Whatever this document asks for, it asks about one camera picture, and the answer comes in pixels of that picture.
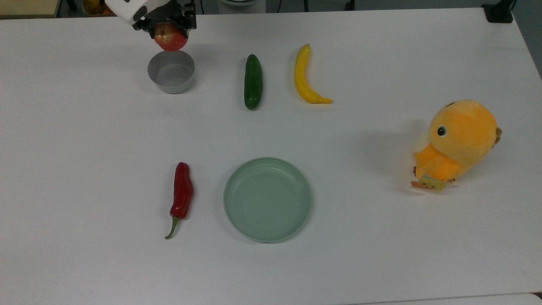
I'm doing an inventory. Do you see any red apple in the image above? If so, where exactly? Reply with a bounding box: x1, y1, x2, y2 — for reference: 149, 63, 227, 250
154, 23, 189, 52

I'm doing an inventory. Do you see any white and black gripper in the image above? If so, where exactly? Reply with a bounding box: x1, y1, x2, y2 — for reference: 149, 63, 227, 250
105, 0, 198, 39

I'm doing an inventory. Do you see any dark green cucumber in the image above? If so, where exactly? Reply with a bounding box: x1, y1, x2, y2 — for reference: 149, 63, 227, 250
243, 54, 263, 111

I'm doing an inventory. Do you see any clear box of toy food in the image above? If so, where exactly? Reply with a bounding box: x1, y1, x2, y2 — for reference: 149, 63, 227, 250
82, 0, 114, 17

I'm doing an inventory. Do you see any yellow banana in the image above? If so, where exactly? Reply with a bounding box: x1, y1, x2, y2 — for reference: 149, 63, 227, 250
294, 44, 333, 105

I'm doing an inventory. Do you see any beige wooden furniture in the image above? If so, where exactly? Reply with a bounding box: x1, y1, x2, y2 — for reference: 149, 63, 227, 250
0, 0, 61, 19

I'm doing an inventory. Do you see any red chili pepper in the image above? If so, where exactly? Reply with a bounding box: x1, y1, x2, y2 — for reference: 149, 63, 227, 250
165, 162, 194, 240

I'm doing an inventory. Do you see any pale green round plate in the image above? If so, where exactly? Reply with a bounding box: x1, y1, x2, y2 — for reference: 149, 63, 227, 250
223, 157, 313, 244

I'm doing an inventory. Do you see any orange plush bird toy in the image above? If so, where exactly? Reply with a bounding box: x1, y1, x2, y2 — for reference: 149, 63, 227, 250
410, 100, 503, 191

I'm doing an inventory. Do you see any grey plastic bowl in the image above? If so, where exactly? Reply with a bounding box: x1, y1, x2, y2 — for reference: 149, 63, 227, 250
147, 50, 196, 94

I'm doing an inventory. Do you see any black table clamp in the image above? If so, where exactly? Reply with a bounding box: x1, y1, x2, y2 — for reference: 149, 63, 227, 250
482, 0, 515, 24

